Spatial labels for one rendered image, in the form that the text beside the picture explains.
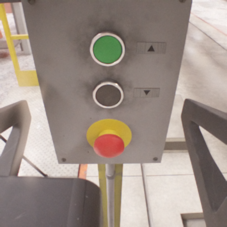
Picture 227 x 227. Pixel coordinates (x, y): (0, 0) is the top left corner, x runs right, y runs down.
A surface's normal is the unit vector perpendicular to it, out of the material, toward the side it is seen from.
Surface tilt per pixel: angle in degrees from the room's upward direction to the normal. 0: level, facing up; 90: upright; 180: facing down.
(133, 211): 0
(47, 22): 90
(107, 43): 90
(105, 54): 90
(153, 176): 0
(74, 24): 90
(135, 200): 0
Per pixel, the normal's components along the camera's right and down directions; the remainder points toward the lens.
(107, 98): 0.01, 0.60
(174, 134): 0.00, -0.80
